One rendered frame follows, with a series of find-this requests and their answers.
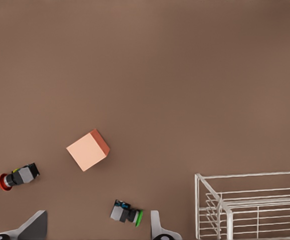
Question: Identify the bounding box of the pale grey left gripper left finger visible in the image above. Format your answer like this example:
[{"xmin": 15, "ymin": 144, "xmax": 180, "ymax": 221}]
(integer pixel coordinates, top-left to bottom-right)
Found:
[{"xmin": 0, "ymin": 210, "xmax": 48, "ymax": 240}]

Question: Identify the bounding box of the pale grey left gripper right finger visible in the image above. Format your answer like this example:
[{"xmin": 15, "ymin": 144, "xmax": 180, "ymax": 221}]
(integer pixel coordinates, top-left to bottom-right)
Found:
[{"xmin": 150, "ymin": 210, "xmax": 183, "ymax": 240}]

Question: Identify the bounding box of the orange cube block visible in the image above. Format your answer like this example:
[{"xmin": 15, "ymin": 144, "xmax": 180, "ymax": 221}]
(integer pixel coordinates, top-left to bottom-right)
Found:
[{"xmin": 66, "ymin": 128, "xmax": 110, "ymax": 172}]

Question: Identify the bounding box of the green button switch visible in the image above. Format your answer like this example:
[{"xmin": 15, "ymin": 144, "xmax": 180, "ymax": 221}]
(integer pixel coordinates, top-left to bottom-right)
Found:
[{"xmin": 110, "ymin": 199, "xmax": 144, "ymax": 228}]

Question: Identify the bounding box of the red button switch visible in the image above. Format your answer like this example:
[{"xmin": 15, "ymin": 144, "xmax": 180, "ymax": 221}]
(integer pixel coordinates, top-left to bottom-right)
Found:
[{"xmin": 0, "ymin": 162, "xmax": 40, "ymax": 192}]

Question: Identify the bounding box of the white wire shelf rack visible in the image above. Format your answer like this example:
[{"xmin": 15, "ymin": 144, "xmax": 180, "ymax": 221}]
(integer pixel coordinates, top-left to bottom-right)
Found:
[{"xmin": 194, "ymin": 170, "xmax": 290, "ymax": 240}]

